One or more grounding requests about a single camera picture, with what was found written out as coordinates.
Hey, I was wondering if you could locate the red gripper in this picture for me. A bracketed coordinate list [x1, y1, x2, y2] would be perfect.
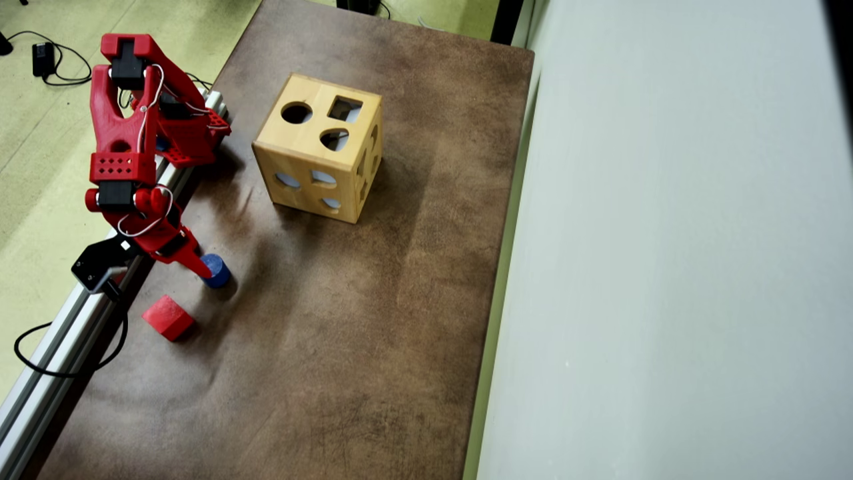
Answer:
[119, 185, 214, 280]

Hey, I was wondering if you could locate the blue wooden cylinder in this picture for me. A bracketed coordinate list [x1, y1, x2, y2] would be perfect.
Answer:
[202, 253, 232, 289]

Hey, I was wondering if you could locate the wooden shape sorter box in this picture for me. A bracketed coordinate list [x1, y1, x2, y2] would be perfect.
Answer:
[252, 72, 385, 225]

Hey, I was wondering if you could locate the red wooden cube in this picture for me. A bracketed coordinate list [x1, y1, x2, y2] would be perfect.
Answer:
[141, 295, 196, 343]

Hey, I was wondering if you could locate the brown table mat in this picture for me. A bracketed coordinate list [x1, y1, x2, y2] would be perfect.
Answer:
[23, 0, 535, 480]

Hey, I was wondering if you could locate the black power adapter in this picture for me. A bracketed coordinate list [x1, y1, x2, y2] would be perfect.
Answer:
[31, 42, 56, 78]

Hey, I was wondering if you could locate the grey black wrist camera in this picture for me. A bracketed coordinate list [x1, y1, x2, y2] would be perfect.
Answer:
[71, 233, 142, 295]

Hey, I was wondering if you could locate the black camera cable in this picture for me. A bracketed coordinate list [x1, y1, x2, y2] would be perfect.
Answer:
[13, 283, 129, 379]

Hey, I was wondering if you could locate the aluminium profile rail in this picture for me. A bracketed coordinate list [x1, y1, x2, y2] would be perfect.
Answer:
[0, 90, 231, 480]

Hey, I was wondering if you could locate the black adapter cable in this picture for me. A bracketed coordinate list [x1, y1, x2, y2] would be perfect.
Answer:
[0, 30, 93, 86]

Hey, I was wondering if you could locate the black vertical post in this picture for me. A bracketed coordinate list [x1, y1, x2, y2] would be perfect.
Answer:
[491, 0, 527, 46]

